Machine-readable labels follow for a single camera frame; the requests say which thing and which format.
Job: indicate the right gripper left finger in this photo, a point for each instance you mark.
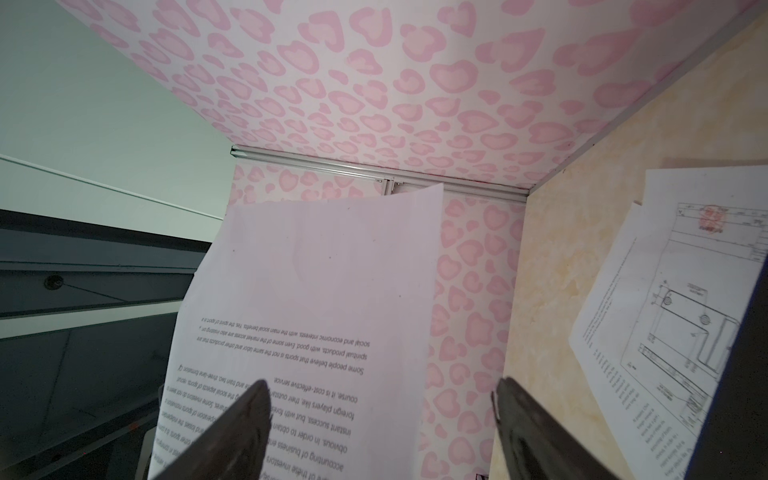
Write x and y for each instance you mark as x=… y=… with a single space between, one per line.
x=234 y=446

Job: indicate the orange and black folder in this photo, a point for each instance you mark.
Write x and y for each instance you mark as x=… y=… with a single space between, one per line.
x=733 y=441

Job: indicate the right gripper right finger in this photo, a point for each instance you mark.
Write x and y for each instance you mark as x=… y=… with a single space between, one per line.
x=534 y=444

